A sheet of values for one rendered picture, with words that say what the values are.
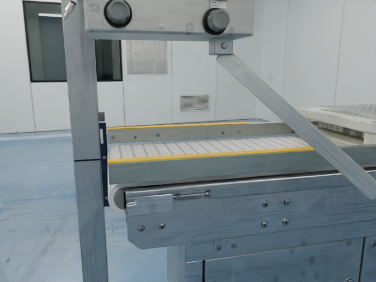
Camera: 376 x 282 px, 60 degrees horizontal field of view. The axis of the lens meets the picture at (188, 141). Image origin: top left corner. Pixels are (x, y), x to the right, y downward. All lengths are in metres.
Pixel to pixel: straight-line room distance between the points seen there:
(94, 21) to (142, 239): 0.32
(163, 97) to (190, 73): 0.64
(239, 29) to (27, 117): 5.21
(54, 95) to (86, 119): 4.76
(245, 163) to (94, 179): 0.39
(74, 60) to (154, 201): 0.38
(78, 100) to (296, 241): 0.53
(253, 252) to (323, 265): 0.17
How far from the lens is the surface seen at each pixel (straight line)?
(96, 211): 0.82
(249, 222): 0.57
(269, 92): 0.49
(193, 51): 5.90
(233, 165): 0.52
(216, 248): 0.62
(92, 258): 0.87
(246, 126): 0.81
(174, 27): 0.44
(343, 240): 0.76
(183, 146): 0.72
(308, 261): 0.74
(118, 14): 0.41
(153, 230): 0.53
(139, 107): 5.65
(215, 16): 0.43
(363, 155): 0.64
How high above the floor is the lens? 1.05
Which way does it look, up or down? 13 degrees down
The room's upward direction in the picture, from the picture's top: straight up
